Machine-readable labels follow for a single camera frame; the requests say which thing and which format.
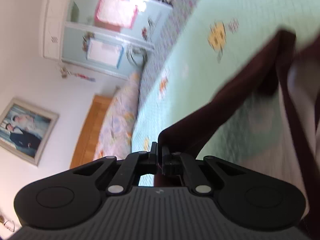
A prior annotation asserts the green bee-print quilt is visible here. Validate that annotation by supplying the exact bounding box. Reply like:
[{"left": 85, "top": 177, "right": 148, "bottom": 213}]
[{"left": 131, "top": 0, "right": 320, "bottom": 188}]

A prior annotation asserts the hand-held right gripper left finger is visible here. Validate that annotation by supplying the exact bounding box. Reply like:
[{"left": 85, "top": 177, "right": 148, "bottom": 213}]
[{"left": 72, "top": 142, "right": 158, "bottom": 196}]

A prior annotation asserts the pink-bordered poster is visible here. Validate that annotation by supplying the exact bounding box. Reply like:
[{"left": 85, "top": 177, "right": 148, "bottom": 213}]
[{"left": 94, "top": 0, "right": 138, "bottom": 29}]

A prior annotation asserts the light blue sliding-door wardrobe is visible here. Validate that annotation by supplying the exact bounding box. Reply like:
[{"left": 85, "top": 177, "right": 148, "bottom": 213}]
[{"left": 42, "top": 0, "right": 174, "bottom": 80}]

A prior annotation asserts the red hanging ornament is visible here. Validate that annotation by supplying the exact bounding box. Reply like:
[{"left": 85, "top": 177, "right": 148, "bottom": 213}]
[{"left": 71, "top": 72, "right": 97, "bottom": 82}]

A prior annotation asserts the wooden headboard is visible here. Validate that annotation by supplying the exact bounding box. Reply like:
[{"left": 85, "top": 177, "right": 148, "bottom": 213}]
[{"left": 70, "top": 94, "right": 113, "bottom": 169}]

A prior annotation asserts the floral duvet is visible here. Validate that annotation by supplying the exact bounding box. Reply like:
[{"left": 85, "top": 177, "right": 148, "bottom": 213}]
[{"left": 94, "top": 71, "right": 143, "bottom": 160}]

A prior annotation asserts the framed wedding photo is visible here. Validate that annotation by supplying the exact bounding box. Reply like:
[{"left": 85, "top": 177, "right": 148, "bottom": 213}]
[{"left": 0, "top": 97, "right": 60, "bottom": 167}]

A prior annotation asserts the beige and maroon hoodie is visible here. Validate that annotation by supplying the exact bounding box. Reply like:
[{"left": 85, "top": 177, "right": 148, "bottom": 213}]
[{"left": 154, "top": 29, "right": 320, "bottom": 240}]

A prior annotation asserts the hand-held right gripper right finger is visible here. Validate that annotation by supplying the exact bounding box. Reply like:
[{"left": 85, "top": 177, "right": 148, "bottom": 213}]
[{"left": 158, "top": 145, "right": 247, "bottom": 196}]

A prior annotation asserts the blue-bordered poster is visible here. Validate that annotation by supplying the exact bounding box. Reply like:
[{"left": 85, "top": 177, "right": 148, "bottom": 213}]
[{"left": 86, "top": 39, "right": 125, "bottom": 68}]

